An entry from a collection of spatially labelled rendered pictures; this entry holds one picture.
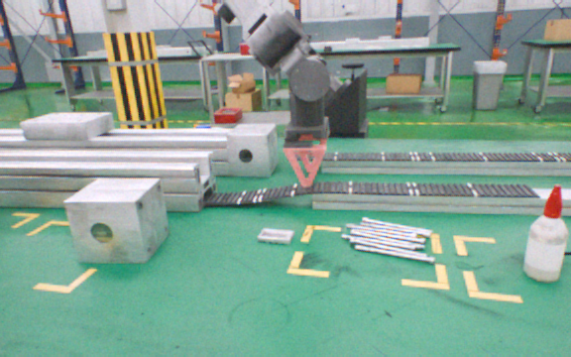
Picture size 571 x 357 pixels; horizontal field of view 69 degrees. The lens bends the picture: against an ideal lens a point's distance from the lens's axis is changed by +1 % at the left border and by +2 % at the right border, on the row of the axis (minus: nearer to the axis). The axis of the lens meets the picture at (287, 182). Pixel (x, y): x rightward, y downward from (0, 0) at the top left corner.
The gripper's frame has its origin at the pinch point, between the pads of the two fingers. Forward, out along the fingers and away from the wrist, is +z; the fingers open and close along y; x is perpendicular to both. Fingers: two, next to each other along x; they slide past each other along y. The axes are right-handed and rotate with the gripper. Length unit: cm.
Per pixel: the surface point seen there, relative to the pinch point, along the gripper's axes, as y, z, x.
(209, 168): -2.8, -0.1, -19.2
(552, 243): 21.8, 0.6, 30.3
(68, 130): -14, -5, -55
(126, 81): -292, 15, -197
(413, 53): -463, 9, 79
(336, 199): 2.1, 3.9, 4.9
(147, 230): 19.7, 1.7, -21.0
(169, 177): 3.5, -0.5, -24.5
